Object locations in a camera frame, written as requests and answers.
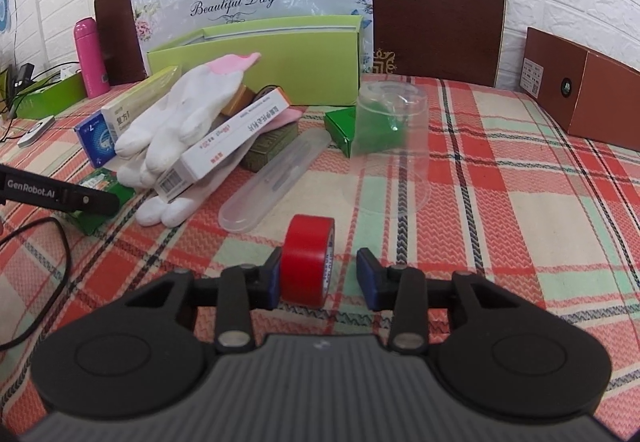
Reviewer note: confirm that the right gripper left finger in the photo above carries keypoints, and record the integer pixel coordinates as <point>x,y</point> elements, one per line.
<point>151,347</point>

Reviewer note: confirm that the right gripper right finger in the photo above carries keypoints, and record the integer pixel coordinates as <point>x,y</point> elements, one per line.
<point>490,348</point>

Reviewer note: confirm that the blue medicine box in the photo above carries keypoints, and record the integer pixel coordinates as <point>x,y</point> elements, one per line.
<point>95,139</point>

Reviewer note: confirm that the yellow-green medicine box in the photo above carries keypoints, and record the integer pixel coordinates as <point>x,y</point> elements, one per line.
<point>120,112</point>

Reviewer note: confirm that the white pink work glove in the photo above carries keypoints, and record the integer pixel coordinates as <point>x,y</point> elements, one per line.
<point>184,115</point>

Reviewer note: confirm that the white orange medicine box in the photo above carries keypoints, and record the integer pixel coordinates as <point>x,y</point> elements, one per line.
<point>208,153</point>

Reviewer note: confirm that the red tape roll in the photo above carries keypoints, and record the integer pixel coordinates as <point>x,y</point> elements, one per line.
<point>307,261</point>

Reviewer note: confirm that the white green medicine box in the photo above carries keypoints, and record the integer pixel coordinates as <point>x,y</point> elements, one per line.
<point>101,199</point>

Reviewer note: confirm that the green tray on left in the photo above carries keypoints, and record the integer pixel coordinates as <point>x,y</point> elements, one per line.
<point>50,97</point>

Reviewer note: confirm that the pink thermos bottle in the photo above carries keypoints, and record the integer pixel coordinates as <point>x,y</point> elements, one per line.
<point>90,58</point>

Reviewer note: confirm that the plaid bed sheet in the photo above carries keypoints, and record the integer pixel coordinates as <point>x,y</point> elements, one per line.
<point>552,218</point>

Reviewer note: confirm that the clear plastic cup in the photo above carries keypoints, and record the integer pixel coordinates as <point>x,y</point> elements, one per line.
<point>388,163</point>

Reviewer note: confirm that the clear plastic pencil case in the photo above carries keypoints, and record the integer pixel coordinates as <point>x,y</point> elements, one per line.
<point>255,199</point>

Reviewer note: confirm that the small tan box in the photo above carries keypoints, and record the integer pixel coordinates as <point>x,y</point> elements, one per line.
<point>241,99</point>

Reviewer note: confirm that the dark green patterned box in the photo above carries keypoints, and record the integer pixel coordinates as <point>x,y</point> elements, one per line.
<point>267,146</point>

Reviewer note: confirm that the small green box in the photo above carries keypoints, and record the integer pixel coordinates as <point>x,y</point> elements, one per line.
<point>342,129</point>

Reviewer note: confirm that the brown cardboard box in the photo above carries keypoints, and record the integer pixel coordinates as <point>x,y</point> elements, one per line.
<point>589,94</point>

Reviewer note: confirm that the lime green storage box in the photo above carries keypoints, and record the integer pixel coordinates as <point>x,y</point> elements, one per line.
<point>315,59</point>

